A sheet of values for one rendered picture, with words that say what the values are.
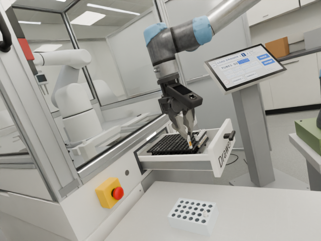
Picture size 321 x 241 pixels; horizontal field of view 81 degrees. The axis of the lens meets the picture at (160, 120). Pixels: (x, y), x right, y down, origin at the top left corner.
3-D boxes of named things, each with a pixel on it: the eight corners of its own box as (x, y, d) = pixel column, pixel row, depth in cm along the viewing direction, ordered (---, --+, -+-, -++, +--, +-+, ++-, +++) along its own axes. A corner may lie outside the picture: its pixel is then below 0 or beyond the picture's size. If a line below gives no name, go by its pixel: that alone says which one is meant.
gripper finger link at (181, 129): (179, 136, 67) (173, 112, 65) (189, 139, 62) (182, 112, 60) (172, 139, 66) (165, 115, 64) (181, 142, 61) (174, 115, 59)
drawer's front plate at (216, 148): (235, 140, 85) (230, 117, 82) (219, 178, 61) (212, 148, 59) (231, 140, 86) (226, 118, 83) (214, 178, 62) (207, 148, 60)
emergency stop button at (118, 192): (126, 194, 62) (122, 184, 61) (118, 202, 59) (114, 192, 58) (120, 193, 64) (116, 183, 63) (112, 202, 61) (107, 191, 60)
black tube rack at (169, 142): (209, 143, 85) (206, 130, 84) (197, 164, 71) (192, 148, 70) (168, 146, 98) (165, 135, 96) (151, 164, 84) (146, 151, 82)
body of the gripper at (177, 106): (179, 108, 68) (169, 75, 66) (193, 108, 61) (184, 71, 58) (162, 115, 65) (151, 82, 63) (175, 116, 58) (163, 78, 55)
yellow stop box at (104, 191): (126, 194, 65) (119, 177, 64) (112, 210, 59) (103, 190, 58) (116, 193, 68) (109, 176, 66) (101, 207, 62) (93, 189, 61)
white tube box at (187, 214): (219, 213, 55) (216, 202, 54) (210, 237, 49) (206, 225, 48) (182, 207, 62) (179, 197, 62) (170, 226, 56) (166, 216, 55)
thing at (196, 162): (230, 139, 84) (227, 126, 83) (215, 171, 63) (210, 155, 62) (157, 144, 106) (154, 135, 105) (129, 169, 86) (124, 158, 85)
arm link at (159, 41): (166, 17, 52) (138, 28, 54) (177, 57, 54) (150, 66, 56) (169, 24, 59) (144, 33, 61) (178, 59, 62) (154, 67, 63)
